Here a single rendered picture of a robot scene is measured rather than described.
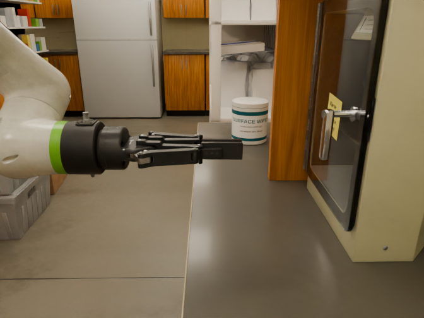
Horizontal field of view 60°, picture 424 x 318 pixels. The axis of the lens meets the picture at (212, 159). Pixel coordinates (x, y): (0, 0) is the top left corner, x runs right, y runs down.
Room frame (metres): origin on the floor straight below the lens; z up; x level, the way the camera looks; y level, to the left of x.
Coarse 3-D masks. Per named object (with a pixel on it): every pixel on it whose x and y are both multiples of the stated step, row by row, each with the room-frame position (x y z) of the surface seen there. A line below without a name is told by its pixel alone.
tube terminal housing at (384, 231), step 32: (416, 0) 0.55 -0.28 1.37; (384, 32) 0.56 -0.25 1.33; (416, 32) 0.55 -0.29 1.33; (384, 64) 0.55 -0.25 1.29; (416, 64) 0.55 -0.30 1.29; (384, 96) 0.55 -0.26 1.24; (416, 96) 0.55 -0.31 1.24; (384, 128) 0.55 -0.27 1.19; (416, 128) 0.55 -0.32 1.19; (384, 160) 0.55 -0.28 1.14; (416, 160) 0.55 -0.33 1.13; (384, 192) 0.55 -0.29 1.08; (416, 192) 0.55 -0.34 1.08; (384, 224) 0.55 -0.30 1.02; (416, 224) 0.55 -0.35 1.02; (352, 256) 0.56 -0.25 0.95; (384, 256) 0.55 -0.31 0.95
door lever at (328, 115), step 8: (328, 112) 0.60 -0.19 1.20; (336, 112) 0.60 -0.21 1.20; (344, 112) 0.60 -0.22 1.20; (352, 112) 0.60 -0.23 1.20; (328, 120) 0.60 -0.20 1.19; (352, 120) 0.60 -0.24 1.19; (328, 128) 0.60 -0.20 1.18; (328, 136) 0.60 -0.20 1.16; (320, 144) 0.61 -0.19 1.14; (328, 144) 0.60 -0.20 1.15; (320, 152) 0.60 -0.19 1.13; (328, 152) 0.60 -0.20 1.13
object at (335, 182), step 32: (352, 0) 0.68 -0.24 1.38; (384, 0) 0.56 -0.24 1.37; (320, 32) 0.85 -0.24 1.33; (352, 32) 0.66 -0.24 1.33; (320, 64) 0.82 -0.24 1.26; (352, 64) 0.64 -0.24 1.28; (320, 96) 0.80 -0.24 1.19; (352, 96) 0.62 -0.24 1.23; (320, 128) 0.78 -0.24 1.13; (352, 128) 0.60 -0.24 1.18; (320, 160) 0.75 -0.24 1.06; (352, 160) 0.58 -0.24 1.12; (320, 192) 0.73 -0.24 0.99; (352, 192) 0.56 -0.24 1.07; (352, 224) 0.56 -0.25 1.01
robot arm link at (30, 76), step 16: (0, 32) 0.62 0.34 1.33; (0, 48) 0.61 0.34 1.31; (16, 48) 0.64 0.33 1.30; (0, 64) 0.61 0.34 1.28; (16, 64) 0.63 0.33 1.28; (32, 64) 0.65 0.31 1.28; (48, 64) 0.69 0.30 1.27; (0, 80) 0.62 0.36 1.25; (16, 80) 0.63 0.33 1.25; (32, 80) 0.64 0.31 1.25; (48, 80) 0.66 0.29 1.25; (64, 80) 0.70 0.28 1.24; (16, 96) 0.63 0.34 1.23; (32, 96) 0.63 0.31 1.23; (48, 96) 0.65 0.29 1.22; (64, 96) 0.68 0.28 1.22; (64, 112) 0.68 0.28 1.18
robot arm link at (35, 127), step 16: (0, 112) 0.61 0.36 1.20; (16, 112) 0.59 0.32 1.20; (32, 112) 0.60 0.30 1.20; (48, 112) 0.63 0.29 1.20; (0, 128) 0.56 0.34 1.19; (16, 128) 0.56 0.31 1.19; (32, 128) 0.57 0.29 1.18; (48, 128) 0.57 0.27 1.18; (0, 144) 0.55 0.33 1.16; (16, 144) 0.55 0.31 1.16; (32, 144) 0.55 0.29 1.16; (48, 144) 0.55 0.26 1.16; (0, 160) 0.54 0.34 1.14; (16, 160) 0.54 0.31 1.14; (32, 160) 0.55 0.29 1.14; (48, 160) 0.55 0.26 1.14; (16, 176) 0.56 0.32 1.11; (32, 176) 0.57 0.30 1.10
